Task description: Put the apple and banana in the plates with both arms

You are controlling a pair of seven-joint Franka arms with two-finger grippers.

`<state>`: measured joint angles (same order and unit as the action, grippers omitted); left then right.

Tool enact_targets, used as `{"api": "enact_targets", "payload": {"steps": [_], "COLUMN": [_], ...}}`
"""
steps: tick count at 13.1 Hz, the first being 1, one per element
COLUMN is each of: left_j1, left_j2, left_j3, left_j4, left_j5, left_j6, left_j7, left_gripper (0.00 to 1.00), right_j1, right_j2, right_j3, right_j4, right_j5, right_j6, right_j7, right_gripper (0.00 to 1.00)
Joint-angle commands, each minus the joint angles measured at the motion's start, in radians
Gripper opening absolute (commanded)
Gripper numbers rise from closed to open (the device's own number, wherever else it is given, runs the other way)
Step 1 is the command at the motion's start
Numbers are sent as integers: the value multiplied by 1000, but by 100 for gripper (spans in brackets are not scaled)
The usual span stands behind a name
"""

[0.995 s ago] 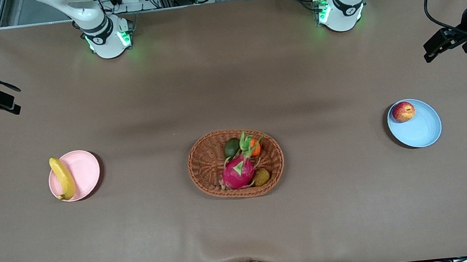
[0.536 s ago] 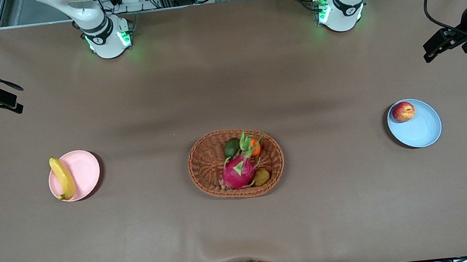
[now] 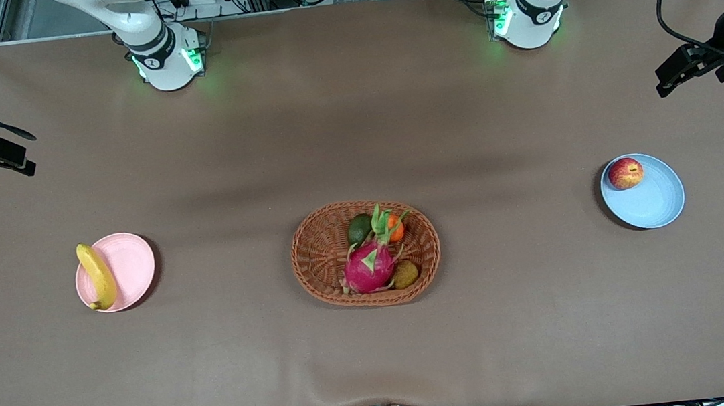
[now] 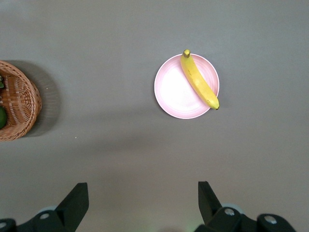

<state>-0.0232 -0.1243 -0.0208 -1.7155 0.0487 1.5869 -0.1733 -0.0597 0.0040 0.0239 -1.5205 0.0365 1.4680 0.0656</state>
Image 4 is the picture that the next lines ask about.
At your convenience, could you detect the pink round plate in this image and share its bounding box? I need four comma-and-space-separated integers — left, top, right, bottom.
154, 54, 220, 119

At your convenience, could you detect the brown wicker basket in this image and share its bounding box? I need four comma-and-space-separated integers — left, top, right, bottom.
0, 60, 42, 142

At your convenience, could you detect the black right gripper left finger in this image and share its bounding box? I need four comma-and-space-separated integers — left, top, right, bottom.
0, 182, 89, 232

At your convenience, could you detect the green avocado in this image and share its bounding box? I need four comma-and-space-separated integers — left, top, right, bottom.
0, 106, 7, 130

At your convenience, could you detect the yellow banana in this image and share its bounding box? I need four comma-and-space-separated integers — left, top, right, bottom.
180, 49, 220, 111

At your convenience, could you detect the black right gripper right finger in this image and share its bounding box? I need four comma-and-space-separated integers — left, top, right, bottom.
197, 181, 298, 232

